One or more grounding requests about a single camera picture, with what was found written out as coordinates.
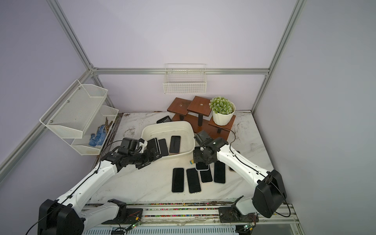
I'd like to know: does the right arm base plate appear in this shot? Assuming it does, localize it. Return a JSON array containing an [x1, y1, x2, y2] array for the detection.
[[218, 207, 259, 223]]

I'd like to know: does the white mesh two-tier shelf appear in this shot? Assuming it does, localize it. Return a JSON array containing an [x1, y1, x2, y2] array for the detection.
[[40, 80, 118, 156]]

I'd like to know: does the black plastic scoop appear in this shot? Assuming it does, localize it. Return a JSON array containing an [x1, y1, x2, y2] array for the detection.
[[156, 116, 172, 124]]

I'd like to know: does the dark phone bottom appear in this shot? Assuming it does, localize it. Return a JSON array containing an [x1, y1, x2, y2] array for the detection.
[[195, 163, 210, 171]]

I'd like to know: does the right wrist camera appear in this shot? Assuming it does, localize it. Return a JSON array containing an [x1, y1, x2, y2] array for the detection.
[[194, 130, 213, 147]]

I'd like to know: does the light blue case phone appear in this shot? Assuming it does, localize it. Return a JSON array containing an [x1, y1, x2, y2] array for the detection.
[[199, 169, 213, 183]]

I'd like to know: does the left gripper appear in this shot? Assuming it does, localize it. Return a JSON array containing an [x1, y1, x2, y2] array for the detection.
[[129, 148, 162, 170]]

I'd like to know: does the white plastic storage box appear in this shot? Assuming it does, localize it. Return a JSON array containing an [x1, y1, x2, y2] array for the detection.
[[141, 121, 196, 159]]

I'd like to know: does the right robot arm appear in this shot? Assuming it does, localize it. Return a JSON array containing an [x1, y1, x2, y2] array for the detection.
[[194, 131, 287, 218]]

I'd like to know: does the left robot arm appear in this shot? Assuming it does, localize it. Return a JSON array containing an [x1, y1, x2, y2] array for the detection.
[[37, 138, 161, 235]]

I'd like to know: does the white case phone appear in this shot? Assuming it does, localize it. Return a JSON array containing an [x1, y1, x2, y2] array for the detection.
[[158, 139, 169, 157], [147, 138, 161, 156]]

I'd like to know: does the pink case phone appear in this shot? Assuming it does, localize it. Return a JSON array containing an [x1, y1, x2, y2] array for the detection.
[[186, 168, 201, 194]]

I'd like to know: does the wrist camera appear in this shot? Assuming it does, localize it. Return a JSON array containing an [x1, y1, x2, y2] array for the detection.
[[117, 138, 147, 155], [194, 130, 213, 147]]

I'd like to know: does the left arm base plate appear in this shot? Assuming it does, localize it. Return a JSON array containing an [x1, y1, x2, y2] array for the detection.
[[102, 208, 143, 225]]

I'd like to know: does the blue cloth in shelf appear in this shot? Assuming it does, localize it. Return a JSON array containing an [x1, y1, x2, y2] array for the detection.
[[89, 124, 107, 147]]

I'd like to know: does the white wire wall basket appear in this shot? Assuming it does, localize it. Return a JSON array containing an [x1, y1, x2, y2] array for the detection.
[[163, 63, 207, 95]]

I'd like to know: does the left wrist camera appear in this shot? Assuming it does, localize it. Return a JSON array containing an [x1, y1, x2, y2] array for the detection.
[[117, 138, 147, 155]]

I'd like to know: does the white pot green plant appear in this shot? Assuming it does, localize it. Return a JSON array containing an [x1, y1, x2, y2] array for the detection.
[[209, 97, 236, 126]]

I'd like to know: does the brown wooden tiered stand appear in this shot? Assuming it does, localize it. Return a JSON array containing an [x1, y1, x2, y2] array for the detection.
[[167, 96, 236, 140]]

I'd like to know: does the clear case phone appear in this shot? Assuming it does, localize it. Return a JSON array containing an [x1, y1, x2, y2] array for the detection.
[[171, 168, 185, 193]]

